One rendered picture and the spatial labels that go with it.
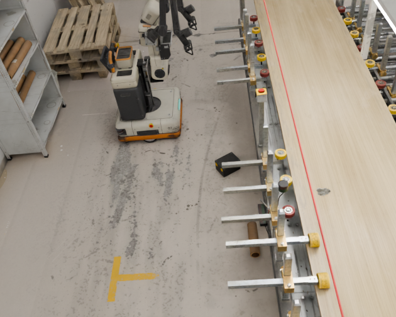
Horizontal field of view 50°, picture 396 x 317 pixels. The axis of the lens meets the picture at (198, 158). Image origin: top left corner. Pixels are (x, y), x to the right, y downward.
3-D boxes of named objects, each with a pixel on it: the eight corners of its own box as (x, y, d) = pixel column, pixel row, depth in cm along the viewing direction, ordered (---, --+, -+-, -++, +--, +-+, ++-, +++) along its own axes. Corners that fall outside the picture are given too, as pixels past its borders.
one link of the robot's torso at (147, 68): (145, 87, 429) (140, 66, 412) (148, 72, 449) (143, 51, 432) (171, 85, 427) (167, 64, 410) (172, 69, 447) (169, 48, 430)
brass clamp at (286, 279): (283, 293, 221) (283, 289, 217) (279, 270, 230) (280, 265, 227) (295, 292, 220) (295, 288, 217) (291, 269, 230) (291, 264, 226)
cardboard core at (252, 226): (250, 252, 336) (247, 221, 358) (250, 258, 342) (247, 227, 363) (260, 251, 336) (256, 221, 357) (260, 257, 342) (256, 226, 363)
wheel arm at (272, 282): (228, 289, 225) (227, 286, 222) (227, 283, 227) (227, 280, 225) (324, 284, 221) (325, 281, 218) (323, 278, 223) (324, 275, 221)
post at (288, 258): (281, 303, 244) (285, 258, 211) (281, 297, 247) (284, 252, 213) (288, 303, 244) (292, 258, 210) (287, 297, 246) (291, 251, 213)
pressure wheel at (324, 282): (319, 277, 217) (315, 270, 225) (319, 291, 219) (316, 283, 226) (330, 277, 216) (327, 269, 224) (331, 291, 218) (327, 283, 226)
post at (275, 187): (271, 234, 282) (272, 186, 248) (270, 229, 284) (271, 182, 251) (276, 233, 282) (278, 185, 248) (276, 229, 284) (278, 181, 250)
